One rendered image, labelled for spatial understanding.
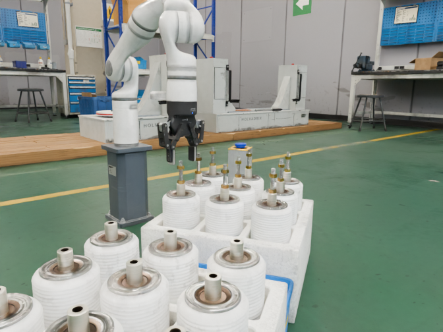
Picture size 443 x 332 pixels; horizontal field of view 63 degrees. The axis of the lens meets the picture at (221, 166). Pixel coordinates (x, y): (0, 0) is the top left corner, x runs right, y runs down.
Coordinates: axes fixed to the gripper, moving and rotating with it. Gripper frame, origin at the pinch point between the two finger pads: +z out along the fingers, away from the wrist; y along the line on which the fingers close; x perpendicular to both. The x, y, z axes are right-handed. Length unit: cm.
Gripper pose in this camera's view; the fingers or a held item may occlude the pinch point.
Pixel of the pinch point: (182, 157)
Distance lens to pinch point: 92.7
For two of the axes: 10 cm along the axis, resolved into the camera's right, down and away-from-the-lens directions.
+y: 6.8, -1.5, 7.2
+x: -7.4, -1.6, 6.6
